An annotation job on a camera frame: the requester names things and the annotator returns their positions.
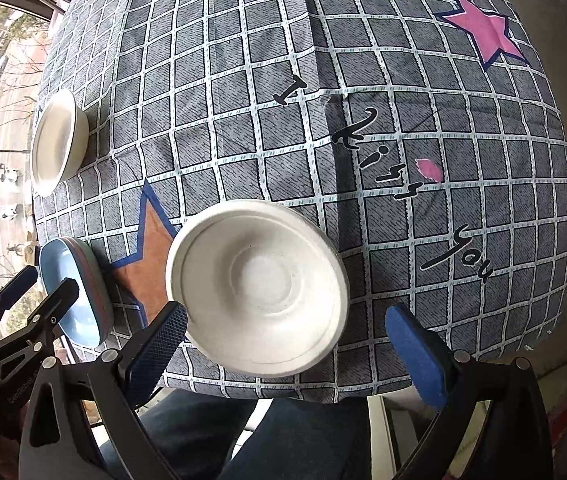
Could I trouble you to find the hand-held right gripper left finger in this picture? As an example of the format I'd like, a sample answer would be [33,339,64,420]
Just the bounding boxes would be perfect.
[18,302,189,480]

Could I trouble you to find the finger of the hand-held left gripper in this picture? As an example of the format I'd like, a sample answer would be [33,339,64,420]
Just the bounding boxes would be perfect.
[0,278,80,362]
[0,265,39,347]

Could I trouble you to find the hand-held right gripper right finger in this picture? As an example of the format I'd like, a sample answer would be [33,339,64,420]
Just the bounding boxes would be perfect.
[385,303,552,480]

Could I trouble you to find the blue bowl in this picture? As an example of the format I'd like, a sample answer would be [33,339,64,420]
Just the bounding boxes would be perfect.
[39,236,114,348]

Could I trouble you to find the large white bowl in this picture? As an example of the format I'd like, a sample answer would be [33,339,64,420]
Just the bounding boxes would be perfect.
[165,199,350,376]

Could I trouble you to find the small white bowl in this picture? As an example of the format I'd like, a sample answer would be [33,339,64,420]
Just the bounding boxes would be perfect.
[31,88,90,197]

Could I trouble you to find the person's dark trouser legs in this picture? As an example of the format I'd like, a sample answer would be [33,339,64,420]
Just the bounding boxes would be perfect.
[97,385,380,480]

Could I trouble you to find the grey checked star tablecloth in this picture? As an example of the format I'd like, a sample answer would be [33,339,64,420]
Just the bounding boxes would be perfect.
[30,0,567,404]

